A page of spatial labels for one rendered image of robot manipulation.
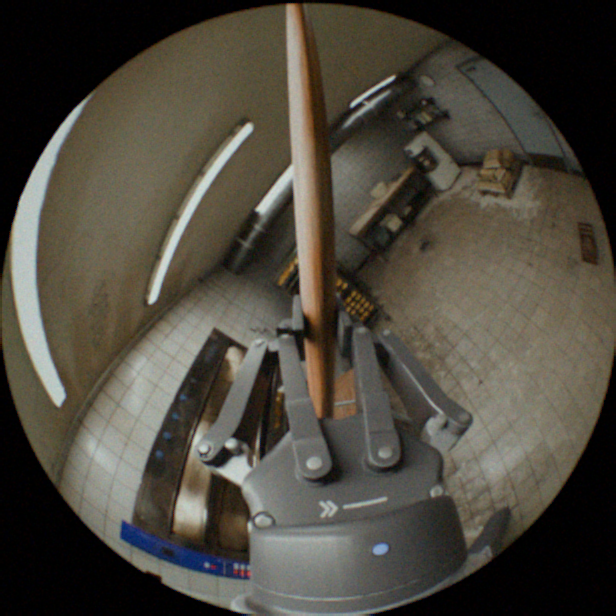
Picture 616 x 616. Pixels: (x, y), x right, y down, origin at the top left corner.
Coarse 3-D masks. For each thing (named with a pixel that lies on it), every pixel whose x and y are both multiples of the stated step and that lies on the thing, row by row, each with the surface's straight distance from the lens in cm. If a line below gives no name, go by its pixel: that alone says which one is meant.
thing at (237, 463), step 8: (232, 440) 10; (232, 448) 10; (240, 448) 10; (248, 448) 10; (232, 456) 10; (240, 456) 10; (248, 456) 10; (224, 464) 10; (232, 464) 10; (240, 464) 10; (248, 464) 10; (216, 472) 11; (224, 472) 10; (232, 472) 10; (240, 472) 10; (232, 480) 10; (240, 480) 10
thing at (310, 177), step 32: (288, 32) 31; (288, 64) 24; (320, 96) 20; (320, 128) 18; (320, 160) 16; (320, 192) 16; (320, 224) 16; (320, 256) 16; (320, 288) 17; (320, 320) 18; (320, 352) 20; (320, 384) 22; (320, 416) 27
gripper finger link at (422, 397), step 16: (384, 336) 15; (400, 352) 14; (384, 368) 16; (400, 368) 13; (416, 368) 13; (400, 384) 14; (416, 384) 12; (432, 384) 12; (416, 400) 12; (432, 400) 11; (448, 400) 12; (416, 416) 13; (432, 416) 12; (448, 416) 11; (464, 416) 11; (464, 432) 11
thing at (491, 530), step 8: (496, 512) 206; (504, 512) 189; (488, 520) 194; (496, 520) 170; (504, 520) 174; (488, 528) 161; (496, 528) 149; (504, 528) 166; (480, 536) 152; (488, 536) 138; (496, 536) 137; (472, 544) 143; (480, 544) 130; (488, 544) 124; (496, 544) 134; (472, 552) 123; (480, 552) 114; (488, 552) 115; (496, 552) 132
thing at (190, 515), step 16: (240, 352) 203; (224, 368) 185; (224, 384) 172; (208, 400) 161; (224, 400) 162; (208, 416) 153; (192, 448) 142; (192, 464) 138; (192, 480) 135; (208, 480) 134; (176, 496) 134; (192, 496) 133; (208, 496) 130; (176, 512) 134; (192, 512) 132; (176, 528) 134; (192, 528) 132
